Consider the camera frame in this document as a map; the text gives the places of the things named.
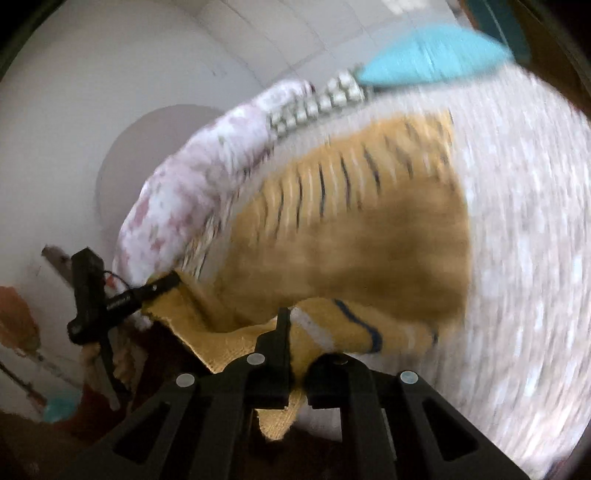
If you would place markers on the small turquoise object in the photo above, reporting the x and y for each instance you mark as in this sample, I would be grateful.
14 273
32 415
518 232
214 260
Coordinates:
60 408

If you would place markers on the white dotted bed sheet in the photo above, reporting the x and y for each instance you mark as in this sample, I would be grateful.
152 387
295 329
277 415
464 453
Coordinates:
521 277

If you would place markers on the yellow striped knit garment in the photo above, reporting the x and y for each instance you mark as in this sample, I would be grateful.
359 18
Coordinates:
369 230

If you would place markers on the turquoise pillow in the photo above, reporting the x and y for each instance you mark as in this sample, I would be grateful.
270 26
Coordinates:
429 57

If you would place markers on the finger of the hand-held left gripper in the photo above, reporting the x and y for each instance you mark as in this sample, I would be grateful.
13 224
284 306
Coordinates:
143 295

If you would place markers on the pink floral blanket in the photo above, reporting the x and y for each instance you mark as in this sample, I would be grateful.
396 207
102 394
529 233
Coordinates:
207 157

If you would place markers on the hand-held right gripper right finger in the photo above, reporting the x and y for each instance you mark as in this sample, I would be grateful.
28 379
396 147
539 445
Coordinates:
328 381

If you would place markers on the orange object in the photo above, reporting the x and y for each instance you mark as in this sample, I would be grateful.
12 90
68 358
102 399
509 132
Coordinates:
18 318

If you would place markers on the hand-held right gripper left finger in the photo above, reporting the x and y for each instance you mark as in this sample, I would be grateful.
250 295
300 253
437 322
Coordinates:
276 364

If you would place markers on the checkered cloth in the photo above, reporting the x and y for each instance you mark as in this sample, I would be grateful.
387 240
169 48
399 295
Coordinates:
318 104

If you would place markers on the teal frame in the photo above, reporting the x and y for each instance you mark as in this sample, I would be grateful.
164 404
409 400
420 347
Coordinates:
501 25

